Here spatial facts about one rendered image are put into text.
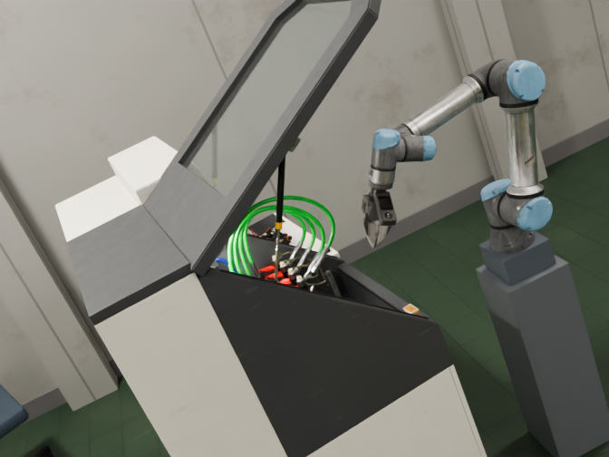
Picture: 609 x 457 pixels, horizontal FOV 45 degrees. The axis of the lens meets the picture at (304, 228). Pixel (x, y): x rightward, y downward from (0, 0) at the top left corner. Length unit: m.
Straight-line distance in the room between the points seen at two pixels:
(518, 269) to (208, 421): 1.17
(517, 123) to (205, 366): 1.18
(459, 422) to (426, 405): 0.15
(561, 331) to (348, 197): 2.35
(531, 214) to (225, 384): 1.08
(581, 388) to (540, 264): 0.54
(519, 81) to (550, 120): 3.04
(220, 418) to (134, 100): 2.68
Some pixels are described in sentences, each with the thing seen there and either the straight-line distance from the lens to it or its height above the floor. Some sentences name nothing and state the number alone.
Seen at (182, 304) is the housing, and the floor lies 1.41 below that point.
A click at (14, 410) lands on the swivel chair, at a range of 4.04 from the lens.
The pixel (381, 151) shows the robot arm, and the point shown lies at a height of 1.48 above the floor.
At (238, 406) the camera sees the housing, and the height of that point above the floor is 1.06.
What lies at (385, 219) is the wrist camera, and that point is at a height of 1.31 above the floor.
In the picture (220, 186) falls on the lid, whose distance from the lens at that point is 2.08.
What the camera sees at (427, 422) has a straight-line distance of 2.40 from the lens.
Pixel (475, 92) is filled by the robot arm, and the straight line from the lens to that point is 2.41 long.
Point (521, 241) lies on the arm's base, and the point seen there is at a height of 0.93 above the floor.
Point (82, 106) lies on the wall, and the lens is 4.43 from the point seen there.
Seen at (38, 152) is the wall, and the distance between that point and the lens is 4.49.
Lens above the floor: 2.18
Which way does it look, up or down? 22 degrees down
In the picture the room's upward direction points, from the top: 23 degrees counter-clockwise
